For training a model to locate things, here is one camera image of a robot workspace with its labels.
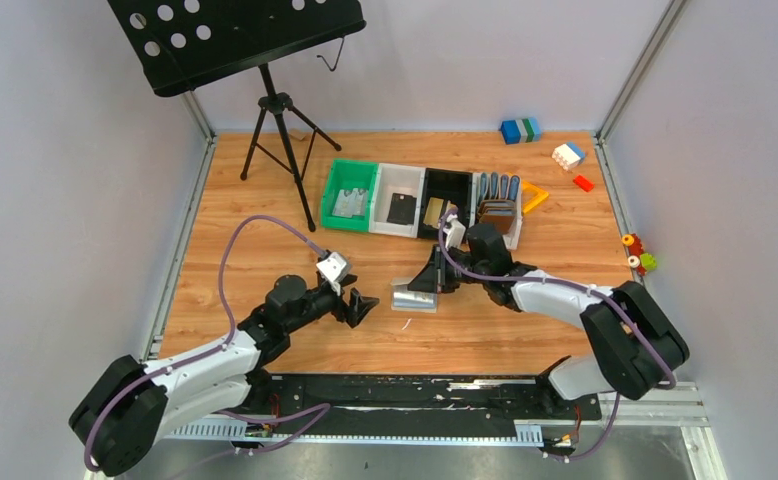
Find black plastic bin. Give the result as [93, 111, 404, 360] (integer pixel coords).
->
[417, 168, 473, 240]

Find blue green block stack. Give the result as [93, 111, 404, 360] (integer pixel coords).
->
[499, 117, 543, 145]

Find green plastic bin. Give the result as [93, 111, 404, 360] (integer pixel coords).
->
[320, 158, 378, 232]

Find brown leather wallets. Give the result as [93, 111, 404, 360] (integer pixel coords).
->
[477, 199, 517, 235]

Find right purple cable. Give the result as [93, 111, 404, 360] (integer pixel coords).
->
[437, 206, 678, 463]

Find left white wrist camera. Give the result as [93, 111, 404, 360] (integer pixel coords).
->
[316, 251, 351, 296]

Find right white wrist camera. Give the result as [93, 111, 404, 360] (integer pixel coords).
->
[442, 217, 466, 249]

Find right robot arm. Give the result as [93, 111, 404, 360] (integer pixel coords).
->
[407, 224, 690, 400]

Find white bin with wallets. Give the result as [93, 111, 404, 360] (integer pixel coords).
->
[471, 172, 523, 250]

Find yellow plastic angle piece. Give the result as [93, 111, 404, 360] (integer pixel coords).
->
[521, 180, 549, 215]

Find red green toy car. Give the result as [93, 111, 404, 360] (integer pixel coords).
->
[621, 233, 658, 277]

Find white blue toy block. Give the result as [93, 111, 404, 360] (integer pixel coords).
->
[551, 142, 587, 171]

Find black card in white bin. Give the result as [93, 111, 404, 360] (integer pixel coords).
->
[386, 193, 418, 226]

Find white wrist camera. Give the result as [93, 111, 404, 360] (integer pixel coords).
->
[316, 251, 351, 296]
[442, 217, 466, 249]

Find silver cards in green bin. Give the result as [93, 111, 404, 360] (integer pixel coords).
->
[332, 188, 369, 218]

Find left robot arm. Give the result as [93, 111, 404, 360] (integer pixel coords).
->
[69, 274, 379, 477]

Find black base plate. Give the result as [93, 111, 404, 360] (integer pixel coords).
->
[235, 374, 602, 439]

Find white plastic bin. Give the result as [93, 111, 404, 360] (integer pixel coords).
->
[369, 163, 425, 238]

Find red toy brick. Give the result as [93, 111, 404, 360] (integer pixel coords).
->
[573, 175, 595, 192]

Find black music stand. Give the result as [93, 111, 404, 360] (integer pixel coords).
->
[108, 0, 367, 231]

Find gold cards in black bin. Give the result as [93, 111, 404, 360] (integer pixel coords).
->
[423, 197, 451, 229]

